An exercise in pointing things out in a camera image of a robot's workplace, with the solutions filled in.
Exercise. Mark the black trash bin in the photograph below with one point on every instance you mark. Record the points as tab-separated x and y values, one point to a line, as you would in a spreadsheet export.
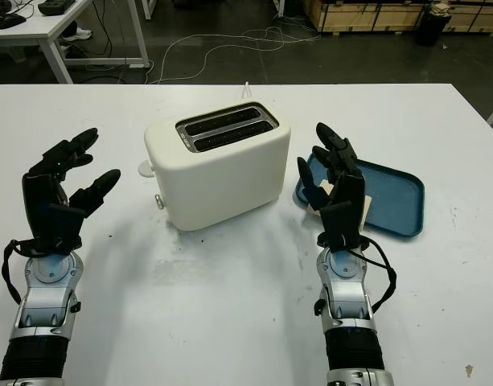
431	28

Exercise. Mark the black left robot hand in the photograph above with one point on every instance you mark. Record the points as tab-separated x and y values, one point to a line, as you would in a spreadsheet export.
41	193

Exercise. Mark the white toaster browning dial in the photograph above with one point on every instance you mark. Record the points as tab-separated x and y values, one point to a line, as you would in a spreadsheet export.
160	201

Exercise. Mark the wooden shipping crate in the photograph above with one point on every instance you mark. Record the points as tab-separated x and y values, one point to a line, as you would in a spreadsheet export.
370	16

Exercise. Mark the slice of white bread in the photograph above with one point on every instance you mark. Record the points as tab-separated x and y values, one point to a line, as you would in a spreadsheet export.
325	187

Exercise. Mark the pair of white shoes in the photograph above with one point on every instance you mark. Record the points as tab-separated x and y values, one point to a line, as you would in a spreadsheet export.
79	34

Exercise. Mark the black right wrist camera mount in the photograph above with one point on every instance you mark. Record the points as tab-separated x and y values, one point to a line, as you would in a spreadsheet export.
338	225

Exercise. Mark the black flat case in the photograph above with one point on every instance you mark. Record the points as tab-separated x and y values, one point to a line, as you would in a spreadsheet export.
57	6

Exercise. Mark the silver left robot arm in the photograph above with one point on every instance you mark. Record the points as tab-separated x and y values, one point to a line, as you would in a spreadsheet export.
41	305

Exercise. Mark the cream white two-slot toaster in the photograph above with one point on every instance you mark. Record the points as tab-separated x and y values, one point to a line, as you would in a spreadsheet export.
226	177

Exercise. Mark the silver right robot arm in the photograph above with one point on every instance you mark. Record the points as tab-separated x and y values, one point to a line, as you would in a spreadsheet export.
346	297

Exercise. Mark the blue plastic tray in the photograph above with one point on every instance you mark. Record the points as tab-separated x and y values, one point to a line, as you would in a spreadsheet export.
395	201

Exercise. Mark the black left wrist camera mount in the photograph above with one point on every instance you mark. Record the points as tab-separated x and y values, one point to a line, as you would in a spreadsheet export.
67	227

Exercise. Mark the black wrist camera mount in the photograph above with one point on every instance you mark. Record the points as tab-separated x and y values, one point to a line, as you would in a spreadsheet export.
338	225
67	227

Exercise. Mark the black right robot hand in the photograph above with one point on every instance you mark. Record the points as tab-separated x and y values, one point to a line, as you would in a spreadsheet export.
348	189

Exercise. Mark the white toaster lever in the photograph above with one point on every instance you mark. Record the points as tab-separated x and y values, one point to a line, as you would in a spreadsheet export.
145	169

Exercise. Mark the white office desk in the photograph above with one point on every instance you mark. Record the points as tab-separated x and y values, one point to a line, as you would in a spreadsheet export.
33	28

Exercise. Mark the black handheld device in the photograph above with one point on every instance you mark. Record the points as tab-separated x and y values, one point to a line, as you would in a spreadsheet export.
9	22

